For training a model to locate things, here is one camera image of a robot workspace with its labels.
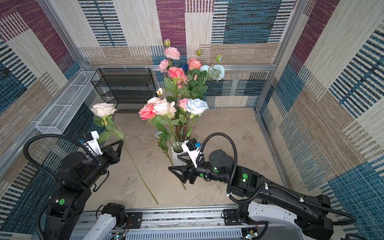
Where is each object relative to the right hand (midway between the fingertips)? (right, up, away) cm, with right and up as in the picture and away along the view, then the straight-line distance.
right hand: (175, 166), depth 57 cm
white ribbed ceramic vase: (-1, +4, +17) cm, 17 cm away
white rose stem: (-13, +3, +41) cm, 43 cm away
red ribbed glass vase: (+1, +12, +9) cm, 15 cm away
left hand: (-22, +10, +4) cm, 24 cm away
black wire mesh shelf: (-39, +41, +51) cm, 76 cm away
